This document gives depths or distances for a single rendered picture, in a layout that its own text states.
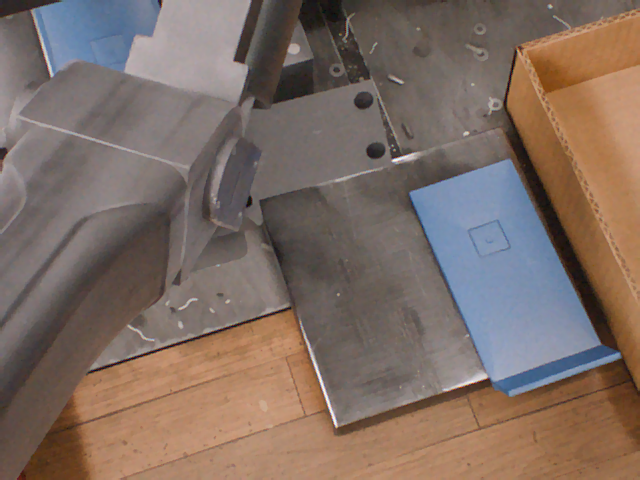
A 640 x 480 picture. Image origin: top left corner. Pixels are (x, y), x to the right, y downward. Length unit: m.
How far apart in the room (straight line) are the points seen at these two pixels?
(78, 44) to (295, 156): 0.24
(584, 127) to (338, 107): 0.30
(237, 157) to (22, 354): 0.14
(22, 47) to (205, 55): 0.31
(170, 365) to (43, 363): 0.42
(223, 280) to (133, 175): 0.39
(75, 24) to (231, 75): 0.30
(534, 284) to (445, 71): 0.18
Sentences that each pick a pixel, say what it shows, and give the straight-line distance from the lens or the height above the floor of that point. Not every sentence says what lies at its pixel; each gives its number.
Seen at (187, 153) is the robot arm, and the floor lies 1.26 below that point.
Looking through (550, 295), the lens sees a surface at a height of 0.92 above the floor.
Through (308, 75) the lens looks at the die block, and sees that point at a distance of 0.83.
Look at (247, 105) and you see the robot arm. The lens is 0.56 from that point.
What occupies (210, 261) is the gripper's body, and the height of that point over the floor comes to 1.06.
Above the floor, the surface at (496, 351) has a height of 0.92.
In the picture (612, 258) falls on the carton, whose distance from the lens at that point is 0.79.
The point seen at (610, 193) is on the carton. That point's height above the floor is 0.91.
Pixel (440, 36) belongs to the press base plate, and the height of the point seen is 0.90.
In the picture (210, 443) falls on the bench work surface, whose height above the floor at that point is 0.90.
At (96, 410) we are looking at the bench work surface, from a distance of 0.82.
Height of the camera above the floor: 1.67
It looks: 65 degrees down
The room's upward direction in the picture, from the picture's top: 3 degrees counter-clockwise
